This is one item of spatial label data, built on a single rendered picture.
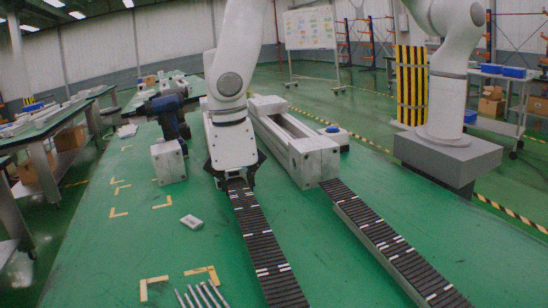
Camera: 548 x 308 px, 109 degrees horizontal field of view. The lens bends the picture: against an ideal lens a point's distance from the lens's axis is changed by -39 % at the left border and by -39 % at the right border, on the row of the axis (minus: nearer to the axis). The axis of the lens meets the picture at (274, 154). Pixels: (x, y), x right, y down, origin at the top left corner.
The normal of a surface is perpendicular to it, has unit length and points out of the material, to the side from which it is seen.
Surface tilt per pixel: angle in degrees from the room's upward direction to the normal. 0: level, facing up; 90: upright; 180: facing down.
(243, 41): 70
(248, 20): 48
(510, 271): 0
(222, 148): 90
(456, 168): 90
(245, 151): 89
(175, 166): 90
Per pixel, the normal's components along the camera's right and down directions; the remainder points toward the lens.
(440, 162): -0.92, 0.21
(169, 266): -0.09, -0.93
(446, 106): -0.54, 0.29
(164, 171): 0.44, 0.29
